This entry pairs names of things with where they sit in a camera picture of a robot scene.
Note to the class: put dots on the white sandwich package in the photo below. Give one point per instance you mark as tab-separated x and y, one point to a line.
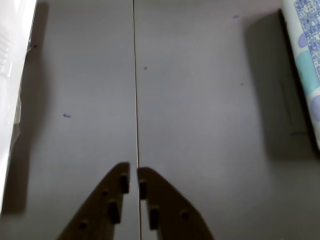
12	75

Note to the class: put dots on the white blue Milkis can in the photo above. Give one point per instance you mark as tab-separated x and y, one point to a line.
308	50

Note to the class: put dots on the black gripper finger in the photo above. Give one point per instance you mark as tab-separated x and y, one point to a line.
100	212
172	212

